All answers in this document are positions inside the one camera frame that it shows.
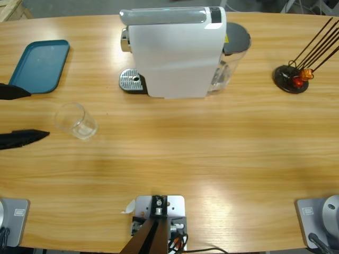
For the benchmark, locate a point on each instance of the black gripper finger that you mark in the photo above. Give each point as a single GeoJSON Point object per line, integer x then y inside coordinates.
{"type": "Point", "coordinates": [21, 137]}
{"type": "Point", "coordinates": [12, 92]}

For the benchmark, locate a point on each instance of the clear drinking glass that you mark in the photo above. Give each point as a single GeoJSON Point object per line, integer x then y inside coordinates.
{"type": "Point", "coordinates": [69, 116]}

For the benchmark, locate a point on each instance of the silver coffee machine lever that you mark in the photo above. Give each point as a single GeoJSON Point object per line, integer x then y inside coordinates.
{"type": "Point", "coordinates": [159, 17]}

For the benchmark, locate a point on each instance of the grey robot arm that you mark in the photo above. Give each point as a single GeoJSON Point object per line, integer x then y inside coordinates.
{"type": "Point", "coordinates": [317, 219]}
{"type": "Point", "coordinates": [16, 222]}

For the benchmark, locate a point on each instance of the white capsule coffee machine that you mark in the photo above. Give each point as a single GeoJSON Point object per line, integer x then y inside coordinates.
{"type": "Point", "coordinates": [172, 58]}

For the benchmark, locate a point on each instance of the red coffee capsule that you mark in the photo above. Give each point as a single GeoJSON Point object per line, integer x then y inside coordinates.
{"type": "Point", "coordinates": [298, 81]}

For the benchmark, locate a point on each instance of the orange coffee capsule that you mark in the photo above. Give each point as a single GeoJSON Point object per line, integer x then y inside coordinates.
{"type": "Point", "coordinates": [307, 74]}

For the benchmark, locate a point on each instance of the blue plastic tray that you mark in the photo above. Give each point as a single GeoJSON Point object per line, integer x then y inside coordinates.
{"type": "Point", "coordinates": [39, 66]}

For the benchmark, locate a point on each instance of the white tape scrap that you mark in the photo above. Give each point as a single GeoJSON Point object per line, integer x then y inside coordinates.
{"type": "Point", "coordinates": [129, 207]}

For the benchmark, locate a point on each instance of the clear water tank grey lid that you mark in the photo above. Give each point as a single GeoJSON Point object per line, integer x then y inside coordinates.
{"type": "Point", "coordinates": [235, 37]}

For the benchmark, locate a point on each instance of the black capsule holder with rods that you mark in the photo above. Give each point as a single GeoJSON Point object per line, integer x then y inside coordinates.
{"type": "Point", "coordinates": [282, 76]}

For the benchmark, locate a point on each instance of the dark camera mount post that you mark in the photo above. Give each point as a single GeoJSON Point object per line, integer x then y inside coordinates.
{"type": "Point", "coordinates": [148, 238]}

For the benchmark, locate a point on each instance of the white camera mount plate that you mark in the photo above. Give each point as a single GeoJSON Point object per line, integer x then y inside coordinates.
{"type": "Point", "coordinates": [176, 203]}

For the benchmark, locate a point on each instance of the white metal frame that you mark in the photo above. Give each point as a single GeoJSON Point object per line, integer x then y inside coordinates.
{"type": "Point", "coordinates": [290, 5]}

